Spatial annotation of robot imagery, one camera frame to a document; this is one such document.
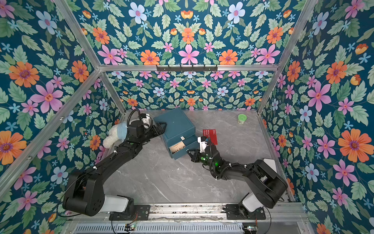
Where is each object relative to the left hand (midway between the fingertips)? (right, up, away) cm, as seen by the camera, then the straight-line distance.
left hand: (163, 124), depth 85 cm
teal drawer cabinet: (+11, -5, -6) cm, 13 cm away
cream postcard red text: (+8, -14, +4) cm, 17 cm away
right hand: (+16, -14, -1) cm, 21 cm away
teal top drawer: (+8, -8, -6) cm, 13 cm away
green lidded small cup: (+54, +4, +25) cm, 60 cm away
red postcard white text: (+31, -7, +22) cm, 39 cm away
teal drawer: (+17, -11, -3) cm, 20 cm away
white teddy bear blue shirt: (-34, -6, +14) cm, 37 cm away
